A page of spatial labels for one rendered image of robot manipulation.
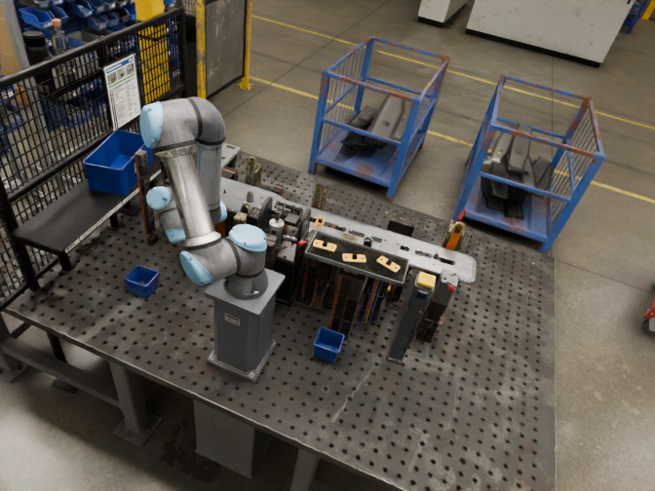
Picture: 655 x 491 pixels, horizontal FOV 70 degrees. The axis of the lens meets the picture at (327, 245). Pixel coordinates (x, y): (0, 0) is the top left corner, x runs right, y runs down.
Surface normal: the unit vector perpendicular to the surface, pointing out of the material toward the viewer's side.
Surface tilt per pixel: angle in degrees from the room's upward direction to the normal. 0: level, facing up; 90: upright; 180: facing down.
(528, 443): 0
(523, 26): 90
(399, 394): 0
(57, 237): 0
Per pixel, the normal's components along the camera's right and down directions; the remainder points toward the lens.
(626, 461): 0.15, -0.75
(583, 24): -0.35, 0.58
